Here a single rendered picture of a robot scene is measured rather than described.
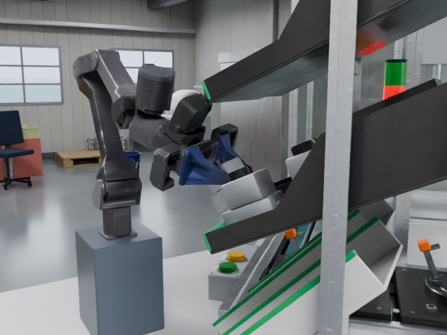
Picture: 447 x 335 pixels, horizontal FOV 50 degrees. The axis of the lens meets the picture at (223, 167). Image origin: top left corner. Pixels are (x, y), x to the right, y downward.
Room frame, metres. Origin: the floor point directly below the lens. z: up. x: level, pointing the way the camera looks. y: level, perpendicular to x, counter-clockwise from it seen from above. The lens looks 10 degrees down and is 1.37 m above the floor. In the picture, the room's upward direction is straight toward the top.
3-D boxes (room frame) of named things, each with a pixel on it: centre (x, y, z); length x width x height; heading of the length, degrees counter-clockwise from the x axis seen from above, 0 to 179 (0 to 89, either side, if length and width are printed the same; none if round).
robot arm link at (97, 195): (0.94, 0.21, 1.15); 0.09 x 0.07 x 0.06; 121
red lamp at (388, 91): (1.06, -0.38, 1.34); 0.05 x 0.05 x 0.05
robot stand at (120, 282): (0.94, 0.22, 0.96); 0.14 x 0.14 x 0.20; 31
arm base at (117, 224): (0.94, 0.22, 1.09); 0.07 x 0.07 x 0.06; 31
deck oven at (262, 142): (6.34, -0.74, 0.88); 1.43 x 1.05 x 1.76; 31
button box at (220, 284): (1.06, -0.03, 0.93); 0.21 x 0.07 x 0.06; 163
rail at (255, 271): (1.22, -0.14, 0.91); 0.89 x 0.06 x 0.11; 163
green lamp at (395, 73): (1.06, -0.38, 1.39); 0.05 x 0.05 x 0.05
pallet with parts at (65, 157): (8.26, 2.22, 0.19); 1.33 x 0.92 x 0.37; 121
